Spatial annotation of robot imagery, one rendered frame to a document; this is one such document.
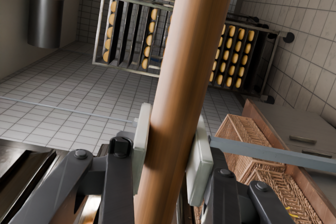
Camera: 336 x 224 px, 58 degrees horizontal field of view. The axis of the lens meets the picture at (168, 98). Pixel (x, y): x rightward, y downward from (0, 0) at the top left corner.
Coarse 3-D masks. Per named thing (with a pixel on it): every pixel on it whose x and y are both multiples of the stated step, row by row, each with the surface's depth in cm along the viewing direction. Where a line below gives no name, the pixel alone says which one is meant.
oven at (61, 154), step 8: (0, 144) 187; (8, 144) 189; (16, 144) 191; (24, 144) 193; (32, 144) 195; (32, 152) 189; (56, 152) 192; (64, 152) 194; (56, 160) 183; (48, 168) 174; (184, 176) 196; (40, 184) 161; (184, 184) 188; (32, 192) 154; (184, 192) 180; (24, 200) 158; (184, 200) 173; (184, 208) 167; (96, 216) 160; (184, 216) 160; (192, 216) 162
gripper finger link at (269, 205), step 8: (256, 184) 15; (264, 184) 15; (248, 192) 15; (256, 192) 15; (264, 192) 15; (272, 192) 15; (256, 200) 14; (264, 200) 14; (272, 200) 14; (256, 208) 14; (264, 208) 14; (272, 208) 14; (280, 208) 14; (264, 216) 13; (272, 216) 13; (280, 216) 13; (288, 216) 13
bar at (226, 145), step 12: (216, 144) 115; (228, 144) 115; (240, 144) 116; (252, 144) 119; (252, 156) 117; (264, 156) 117; (276, 156) 117; (288, 156) 117; (300, 156) 117; (312, 156) 120; (324, 168) 119
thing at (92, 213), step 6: (108, 144) 185; (102, 150) 178; (90, 198) 143; (96, 198) 156; (84, 204) 133; (90, 204) 143; (96, 204) 157; (84, 210) 132; (90, 210) 144; (96, 210) 157; (78, 216) 126; (84, 216) 133; (90, 216) 144; (78, 222) 123; (84, 222) 133; (90, 222) 145
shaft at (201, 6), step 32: (192, 0) 16; (224, 0) 16; (192, 32) 16; (192, 64) 17; (160, 96) 18; (192, 96) 17; (160, 128) 18; (192, 128) 18; (160, 160) 19; (160, 192) 19
